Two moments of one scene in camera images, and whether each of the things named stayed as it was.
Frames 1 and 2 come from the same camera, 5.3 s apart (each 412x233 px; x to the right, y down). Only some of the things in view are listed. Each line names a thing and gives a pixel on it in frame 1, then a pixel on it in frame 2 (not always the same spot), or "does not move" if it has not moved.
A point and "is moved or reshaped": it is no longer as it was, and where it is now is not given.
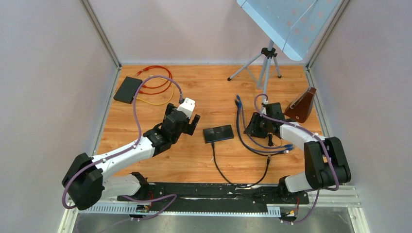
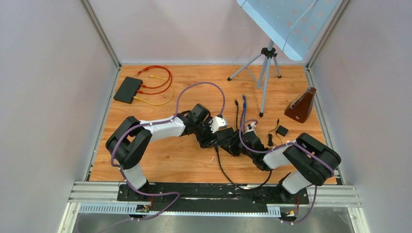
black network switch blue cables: (218, 133) does not move
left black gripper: (191, 126) to (205, 142)
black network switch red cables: (128, 89) does not move
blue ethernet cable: (243, 140) is moved or reshaped
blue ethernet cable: (288, 145) is moved or reshaped
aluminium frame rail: (345, 199) does not move
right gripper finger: (257, 126) to (233, 144)
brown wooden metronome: (300, 107) does not move
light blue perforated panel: (295, 25) does not move
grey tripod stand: (267, 54) does not move
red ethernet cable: (162, 85) does not move
